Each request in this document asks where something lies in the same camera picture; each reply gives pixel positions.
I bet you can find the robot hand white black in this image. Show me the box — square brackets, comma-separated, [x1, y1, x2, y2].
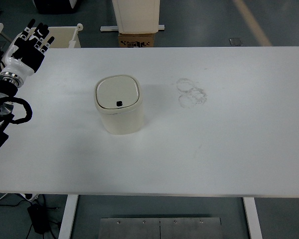
[0, 19, 55, 78]

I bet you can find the small cream trash bin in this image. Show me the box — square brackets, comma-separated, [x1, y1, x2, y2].
[93, 74, 145, 135]

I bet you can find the large cream plastic bin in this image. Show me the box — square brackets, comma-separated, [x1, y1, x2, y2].
[111, 0, 161, 34]

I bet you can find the cream plastic crate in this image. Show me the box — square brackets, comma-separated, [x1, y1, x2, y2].
[31, 23, 84, 48]

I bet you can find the black box with white part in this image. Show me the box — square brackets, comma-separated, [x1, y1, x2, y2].
[31, 0, 87, 15]

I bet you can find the silver metal floor bar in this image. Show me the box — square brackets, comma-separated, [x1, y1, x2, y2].
[100, 24, 166, 32]

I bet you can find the brown cardboard box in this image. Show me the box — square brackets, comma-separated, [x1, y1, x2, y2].
[118, 32, 155, 48]

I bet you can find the black power adapter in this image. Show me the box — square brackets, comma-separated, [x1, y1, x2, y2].
[26, 203, 52, 235]

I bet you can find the white table leg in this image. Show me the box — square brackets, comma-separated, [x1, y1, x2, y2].
[57, 195, 79, 239]
[242, 196, 264, 239]

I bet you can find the grey metal plate with screws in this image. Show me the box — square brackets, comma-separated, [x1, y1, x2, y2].
[99, 217, 222, 239]

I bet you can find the black cable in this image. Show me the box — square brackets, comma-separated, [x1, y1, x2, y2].
[0, 194, 28, 208]

